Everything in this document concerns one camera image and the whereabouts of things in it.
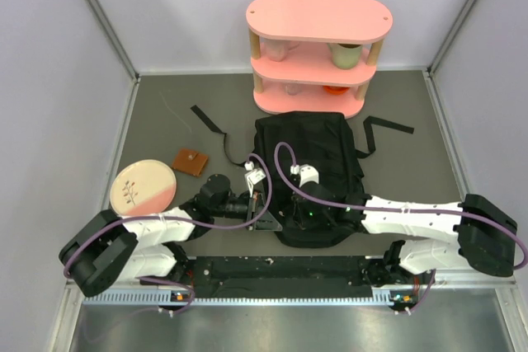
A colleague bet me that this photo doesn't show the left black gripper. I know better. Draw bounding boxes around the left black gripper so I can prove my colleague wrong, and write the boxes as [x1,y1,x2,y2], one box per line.
[212,189,282,232]

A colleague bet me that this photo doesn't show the black student backpack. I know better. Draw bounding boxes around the black student backpack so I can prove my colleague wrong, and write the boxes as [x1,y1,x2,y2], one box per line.
[190,104,415,249]

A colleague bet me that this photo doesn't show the brown leather wallet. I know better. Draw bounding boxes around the brown leather wallet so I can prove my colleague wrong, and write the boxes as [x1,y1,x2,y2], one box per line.
[171,148,209,177]

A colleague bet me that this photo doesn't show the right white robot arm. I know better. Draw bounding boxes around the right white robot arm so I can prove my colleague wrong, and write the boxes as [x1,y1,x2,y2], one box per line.
[274,181,517,283]

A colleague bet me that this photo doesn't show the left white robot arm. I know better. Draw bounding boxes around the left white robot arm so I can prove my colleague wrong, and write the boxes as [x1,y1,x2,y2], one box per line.
[59,169,273,298]

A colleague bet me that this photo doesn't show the cream floral plate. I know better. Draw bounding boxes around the cream floral plate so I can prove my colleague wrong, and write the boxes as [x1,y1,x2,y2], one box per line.
[110,159,177,216]

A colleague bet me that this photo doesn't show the clear glass cup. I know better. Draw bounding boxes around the clear glass cup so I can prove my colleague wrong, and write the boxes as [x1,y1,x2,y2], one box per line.
[284,83,302,96]

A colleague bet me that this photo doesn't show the orange bowl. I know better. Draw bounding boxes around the orange bowl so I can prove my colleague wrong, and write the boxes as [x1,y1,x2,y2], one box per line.
[323,86,350,96]

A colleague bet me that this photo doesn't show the pink mug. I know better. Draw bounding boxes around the pink mug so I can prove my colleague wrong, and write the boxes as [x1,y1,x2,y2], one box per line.
[264,39,299,62]

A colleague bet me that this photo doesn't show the pink three-tier shelf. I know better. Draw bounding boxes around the pink three-tier shelf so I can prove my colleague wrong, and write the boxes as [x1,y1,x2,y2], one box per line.
[246,0,393,118]

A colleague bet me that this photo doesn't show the green mug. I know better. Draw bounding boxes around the green mug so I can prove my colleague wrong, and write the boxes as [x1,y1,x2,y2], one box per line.
[328,43,362,70]

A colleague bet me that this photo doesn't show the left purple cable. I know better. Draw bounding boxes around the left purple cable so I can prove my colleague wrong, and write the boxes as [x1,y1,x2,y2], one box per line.
[63,153,272,316]

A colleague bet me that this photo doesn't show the purple cable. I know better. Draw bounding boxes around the purple cable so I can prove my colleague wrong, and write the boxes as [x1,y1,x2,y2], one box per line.
[63,153,272,316]
[274,141,528,316]

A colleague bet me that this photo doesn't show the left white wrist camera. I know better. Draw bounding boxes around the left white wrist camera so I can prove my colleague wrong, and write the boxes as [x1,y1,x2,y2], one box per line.
[244,161,266,195]

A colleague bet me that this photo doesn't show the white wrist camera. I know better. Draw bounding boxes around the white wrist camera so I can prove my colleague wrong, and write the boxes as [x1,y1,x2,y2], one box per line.
[290,164,319,187]
[244,161,266,195]

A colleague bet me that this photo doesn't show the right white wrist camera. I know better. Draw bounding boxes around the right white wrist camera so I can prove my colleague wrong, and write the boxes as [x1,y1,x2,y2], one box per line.
[290,164,319,187]

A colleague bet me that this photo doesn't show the grey cable duct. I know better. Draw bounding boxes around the grey cable duct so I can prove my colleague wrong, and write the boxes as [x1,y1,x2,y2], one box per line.
[82,284,417,307]

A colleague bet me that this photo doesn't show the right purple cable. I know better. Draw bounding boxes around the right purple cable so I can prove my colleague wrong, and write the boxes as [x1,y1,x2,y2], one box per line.
[274,141,528,316]

